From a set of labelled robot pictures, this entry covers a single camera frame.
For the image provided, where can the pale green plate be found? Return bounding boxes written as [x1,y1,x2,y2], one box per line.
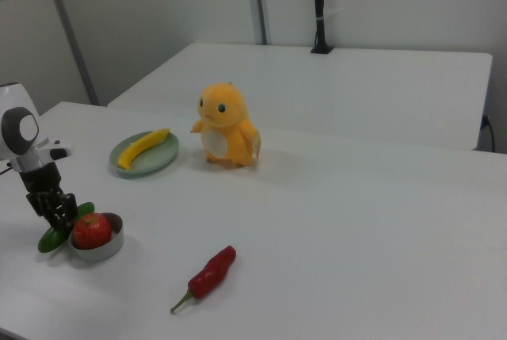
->
[109,130,181,180]

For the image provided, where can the green cucumber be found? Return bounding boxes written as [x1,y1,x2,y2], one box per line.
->
[37,201,97,254]

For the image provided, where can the orange plush toy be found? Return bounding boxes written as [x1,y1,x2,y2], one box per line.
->
[189,82,264,169]

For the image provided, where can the black wall cable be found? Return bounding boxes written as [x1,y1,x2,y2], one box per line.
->
[480,113,497,154]

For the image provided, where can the red apple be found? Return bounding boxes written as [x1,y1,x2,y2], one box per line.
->
[73,212,112,250]

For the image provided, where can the red chili pepper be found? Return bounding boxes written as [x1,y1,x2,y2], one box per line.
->
[170,245,238,315]

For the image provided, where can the yellow banana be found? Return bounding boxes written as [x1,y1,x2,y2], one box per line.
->
[116,128,172,170]

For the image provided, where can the silver metal bowl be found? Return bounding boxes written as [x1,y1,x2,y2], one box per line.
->
[68,212,125,262]

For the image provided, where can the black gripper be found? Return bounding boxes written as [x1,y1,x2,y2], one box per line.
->
[17,162,79,235]

